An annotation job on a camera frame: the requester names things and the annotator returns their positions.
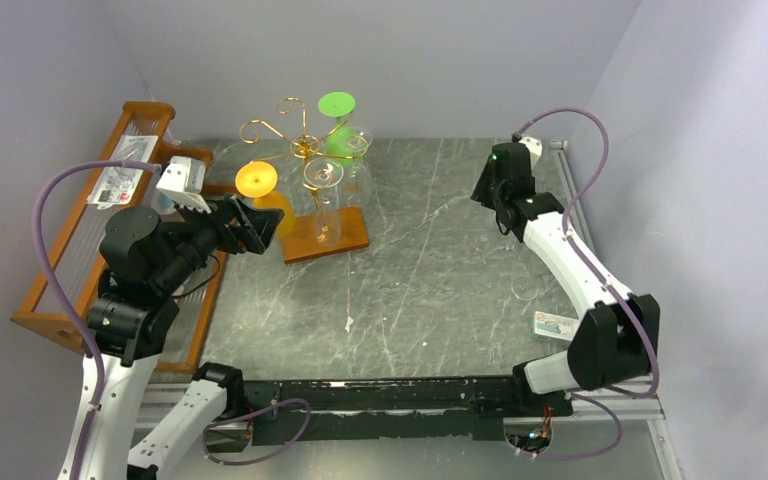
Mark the green plastic wine glass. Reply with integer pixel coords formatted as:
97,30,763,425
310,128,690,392
317,91,369,173

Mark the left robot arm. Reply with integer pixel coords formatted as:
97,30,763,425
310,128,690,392
60,195,284,479

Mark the orange plastic wine glass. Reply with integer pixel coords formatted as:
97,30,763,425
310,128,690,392
235,160,296,239

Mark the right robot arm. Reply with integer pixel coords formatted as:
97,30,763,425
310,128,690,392
471,142,660,415

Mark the small white card box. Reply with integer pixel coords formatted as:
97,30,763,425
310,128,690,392
532,311,581,342

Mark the white packaged item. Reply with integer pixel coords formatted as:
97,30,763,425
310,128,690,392
87,135,159,210

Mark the clear wine glass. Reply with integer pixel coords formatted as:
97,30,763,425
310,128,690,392
337,126,374,208

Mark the blue packaged tool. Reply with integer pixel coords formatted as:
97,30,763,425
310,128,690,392
150,191,177,216

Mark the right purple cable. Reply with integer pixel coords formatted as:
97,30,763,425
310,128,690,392
507,107,662,464

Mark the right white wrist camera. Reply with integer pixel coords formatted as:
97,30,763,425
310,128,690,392
511,132,544,167

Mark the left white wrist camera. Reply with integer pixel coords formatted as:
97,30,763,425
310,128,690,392
156,156,210,213

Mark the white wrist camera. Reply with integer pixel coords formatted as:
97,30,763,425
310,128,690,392
156,156,210,213
511,132,544,167

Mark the wooden dish drying rack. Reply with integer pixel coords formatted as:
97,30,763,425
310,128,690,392
10,101,228,375

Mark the clear glass right front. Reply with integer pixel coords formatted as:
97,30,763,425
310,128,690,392
510,274,543,302

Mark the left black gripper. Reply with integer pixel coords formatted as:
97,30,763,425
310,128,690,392
156,188,286,290

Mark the gold wire wine glass rack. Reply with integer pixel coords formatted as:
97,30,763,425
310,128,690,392
238,97,370,264

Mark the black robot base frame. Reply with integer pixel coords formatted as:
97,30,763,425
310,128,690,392
138,374,664,465

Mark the clear champagne flute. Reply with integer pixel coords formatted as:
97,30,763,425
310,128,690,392
303,157,344,247

